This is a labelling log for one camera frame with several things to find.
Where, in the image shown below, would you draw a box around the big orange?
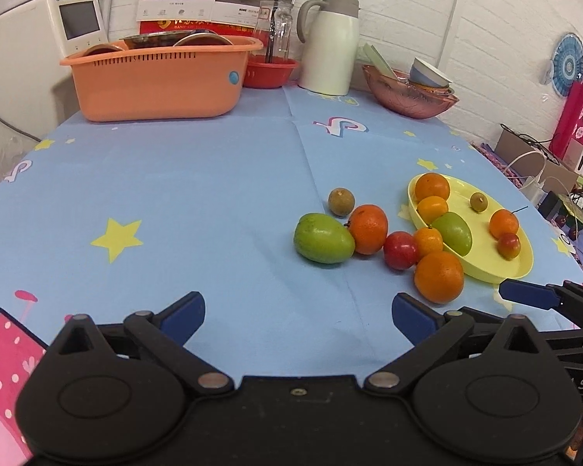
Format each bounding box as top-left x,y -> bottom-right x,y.
414,251 -> 464,305

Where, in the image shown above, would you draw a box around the small orange tangerine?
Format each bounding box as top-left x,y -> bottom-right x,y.
413,227 -> 443,259

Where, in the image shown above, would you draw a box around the small oval orange kumquat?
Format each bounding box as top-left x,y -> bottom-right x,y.
417,196 -> 449,225

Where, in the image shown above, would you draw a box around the large orange mandarin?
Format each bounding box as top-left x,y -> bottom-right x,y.
346,204 -> 389,256

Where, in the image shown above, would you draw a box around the large green fruit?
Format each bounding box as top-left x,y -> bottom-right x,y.
293,212 -> 356,265

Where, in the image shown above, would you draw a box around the brown longan fruit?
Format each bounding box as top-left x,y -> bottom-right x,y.
327,187 -> 356,218

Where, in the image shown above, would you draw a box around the orange tangerine with stem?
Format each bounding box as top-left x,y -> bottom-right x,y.
489,208 -> 520,240

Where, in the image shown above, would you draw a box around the small red plum on plate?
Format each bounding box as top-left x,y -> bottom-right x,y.
496,233 -> 521,261

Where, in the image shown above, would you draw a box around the green fruit on plate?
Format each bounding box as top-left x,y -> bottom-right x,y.
431,212 -> 473,256

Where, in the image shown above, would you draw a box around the small brown fruit on plate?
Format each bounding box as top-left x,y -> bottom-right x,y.
470,193 -> 487,214

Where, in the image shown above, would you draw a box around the orange at plate back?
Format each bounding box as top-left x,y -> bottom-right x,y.
414,172 -> 451,202

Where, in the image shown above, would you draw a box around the brown cardboard box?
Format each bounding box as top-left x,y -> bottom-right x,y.
494,124 -> 578,193

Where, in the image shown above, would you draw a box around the magenta gift bag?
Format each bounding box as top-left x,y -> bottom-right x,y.
550,80 -> 583,160

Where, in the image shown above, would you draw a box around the blue star tablecloth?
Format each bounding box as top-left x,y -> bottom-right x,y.
0,87 -> 583,465

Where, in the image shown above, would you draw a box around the pink glass bowl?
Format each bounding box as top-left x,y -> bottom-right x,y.
362,64 -> 459,120

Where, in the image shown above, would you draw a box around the stacked blue white bowls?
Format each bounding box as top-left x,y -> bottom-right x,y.
408,58 -> 453,96

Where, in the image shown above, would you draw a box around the white plate in bowl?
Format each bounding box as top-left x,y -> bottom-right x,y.
363,43 -> 397,79

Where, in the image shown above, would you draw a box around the orange plastic basin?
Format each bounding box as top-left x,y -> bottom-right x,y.
61,36 -> 262,122

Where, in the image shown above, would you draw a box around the white thermos jug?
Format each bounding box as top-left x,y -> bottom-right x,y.
297,0 -> 360,96

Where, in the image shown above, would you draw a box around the white appliance with screen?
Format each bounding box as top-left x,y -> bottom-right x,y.
0,0 -> 112,150

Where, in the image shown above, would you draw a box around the red plastic basket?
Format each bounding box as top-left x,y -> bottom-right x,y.
243,56 -> 299,89

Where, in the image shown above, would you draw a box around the steel bowls in basin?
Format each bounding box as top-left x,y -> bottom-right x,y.
83,30 -> 232,57

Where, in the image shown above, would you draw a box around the clear glass cup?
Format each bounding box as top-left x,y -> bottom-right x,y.
253,0 -> 293,63

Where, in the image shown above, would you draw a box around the blue round wall fan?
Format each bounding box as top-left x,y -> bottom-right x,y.
548,33 -> 583,98

